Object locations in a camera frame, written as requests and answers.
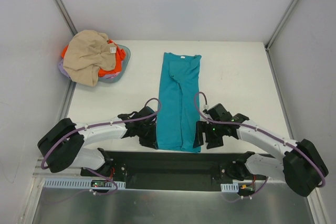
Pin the lavender t-shirt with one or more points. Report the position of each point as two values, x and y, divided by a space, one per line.
109 78

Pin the right corner aluminium post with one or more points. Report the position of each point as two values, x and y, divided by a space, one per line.
279 27

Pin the orange t-shirt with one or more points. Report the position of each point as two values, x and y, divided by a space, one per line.
120 57

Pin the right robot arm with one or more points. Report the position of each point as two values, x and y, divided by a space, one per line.
297 163

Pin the slotted cable duct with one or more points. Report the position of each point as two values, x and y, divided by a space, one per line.
230 188
68 183

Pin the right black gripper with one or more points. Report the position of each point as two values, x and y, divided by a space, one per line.
203 134

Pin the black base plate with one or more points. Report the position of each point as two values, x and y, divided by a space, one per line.
169 171

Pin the teal t-shirt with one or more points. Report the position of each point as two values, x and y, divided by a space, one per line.
176 121

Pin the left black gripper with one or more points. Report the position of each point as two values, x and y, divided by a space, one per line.
148 135

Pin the corner aluminium post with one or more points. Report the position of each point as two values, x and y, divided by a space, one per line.
279 27
64 13

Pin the blue-grey plastic basket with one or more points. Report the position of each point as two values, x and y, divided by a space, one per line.
126 61

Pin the right slotted cable duct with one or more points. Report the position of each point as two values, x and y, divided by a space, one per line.
230 188

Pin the beige t-shirt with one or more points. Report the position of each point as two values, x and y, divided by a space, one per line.
88 52

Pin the left corner aluminium post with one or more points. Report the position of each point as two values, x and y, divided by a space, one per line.
64 13

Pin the left slotted cable duct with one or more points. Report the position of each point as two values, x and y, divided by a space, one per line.
68 183

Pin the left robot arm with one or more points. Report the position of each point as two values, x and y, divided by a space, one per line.
66 144

